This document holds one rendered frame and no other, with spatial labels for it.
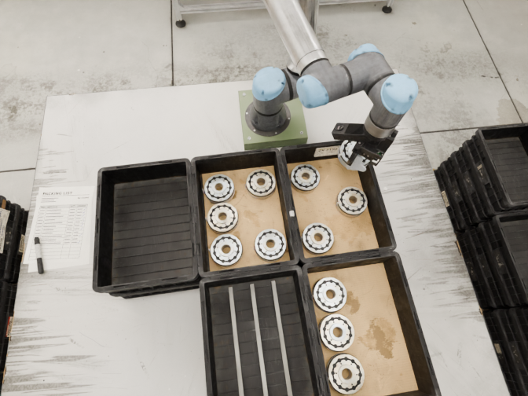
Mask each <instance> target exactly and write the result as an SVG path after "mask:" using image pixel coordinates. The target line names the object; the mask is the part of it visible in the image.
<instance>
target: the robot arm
mask: <svg viewBox="0 0 528 396"><path fill-rule="evenodd" d="M260 1H263V2H264V4H265V6H266V8H267V10H268V12H269V14H270V16H271V18H272V20H273V22H274V24H275V27H276V29H277V31H278V33H279V35H280V37H281V39H282V41H283V43H284V45H285V47H286V49H287V51H288V53H289V55H290V57H289V58H288V59H287V67H286V68H283V69H279V68H274V67H266V68H263V69H261V70H260V71H258V72H257V73H256V75H255V77H254V78H253V83H252V93H253V105H252V106H251V109H250V120H251V124H252V125H253V126H254V127H255V128H256V129H258V130H260V131H264V132H272V131H275V130H278V129H280V128H281V127H282V126H283V125H284V123H285V120H286V109H285V107H284V105H283V103H285V102H287V101H291V100H294V99H296V98H299V100H300V101H301V103H302V105H303V106H304V107H305V108H316V107H319V106H323V105H326V104H327V103H330V102H333V101H336V100H339V99H341V98H343V97H347V96H350V95H352V94H356V93H358V92H361V91H363V90H364V91H365V93H366V95H367V96H368V98H369V99H370V100H371V102H372V103H373V106H372V108H371V110H370V112H369V114H368V116H367V118H366V120H365V123H337V124H336V125H335V127H334V129H333V131H332V136H333V138H334V140H344V141H356V144H355V146H354V148H353V149H352V151H351V152H352V154H351V156H350V158H349V159H348V161H347V163H346V168H347V170H349V169H350V168H353V169H355V170H358V171H366V168H365V166H364V165H363V164H362V161H363V158H362V157H361V156H363V157H365V158H366V159H367V160H370V161H369V163H370V164H372V165H374V166H375V167H376V166H377V165H378V163H379V162H380V160H381V159H382V158H383V156H384V154H385V152H386V151H387V150H388V149H389V147H390V146H391V144H392V143H393V142H394V139H395V138H396V136H397V134H398V130H395V128H396V127H397V125H398V124H399V123H400V121H401V120H402V118H403V117H404V115H405V114H406V112H407V111H408V110H409V109H410V108H411V107H412V105H413V102H414V101H415V99H416V97H417V94H418V86H417V83H416V81H415V80H414V79H411V78H409V77H408V76H407V75H405V74H395V73H394V71H393V70H392V68H391V67H390V65H389V64H388V63H387V61H386V60H385V57H384V55H383V54H382V53H381V52H380V51H379V50H378V49H377V48H376V47H375V46H374V45H373V44H370V43H366V44H363V45H361V46H359V48H358V49H355V50H354V51H353V52H352V53H351V54H350V56H349V57H348V60H347V62H345V63H342V64H338V65H336V66H333V67H332V65H331V63H330V62H329V59H328V57H327V55H326V54H325V52H324V50H323V48H322V46H321V44H320V42H319V40H318V38H317V21H318V9H319V0H260ZM390 135H391V136H390ZM389 136H390V137H389ZM356 158H357V159H356ZM355 159H356V160H355ZM373 160H375V161H376V162H377V160H379V161H378V163H374V162H373Z"/></svg>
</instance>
